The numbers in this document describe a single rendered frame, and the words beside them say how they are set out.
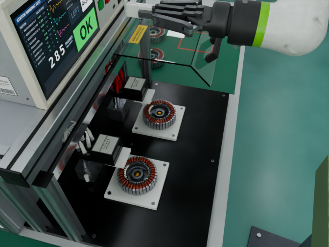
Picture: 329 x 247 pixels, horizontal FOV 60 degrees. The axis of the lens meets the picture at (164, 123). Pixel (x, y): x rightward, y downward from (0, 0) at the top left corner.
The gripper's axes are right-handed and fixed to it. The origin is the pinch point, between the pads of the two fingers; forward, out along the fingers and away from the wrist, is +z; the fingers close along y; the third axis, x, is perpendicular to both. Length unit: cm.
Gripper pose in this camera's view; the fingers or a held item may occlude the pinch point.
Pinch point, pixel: (139, 10)
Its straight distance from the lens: 70.7
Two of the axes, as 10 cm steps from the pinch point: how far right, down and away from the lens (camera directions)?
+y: 2.4, -7.3, 6.4
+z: -9.7, -1.8, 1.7
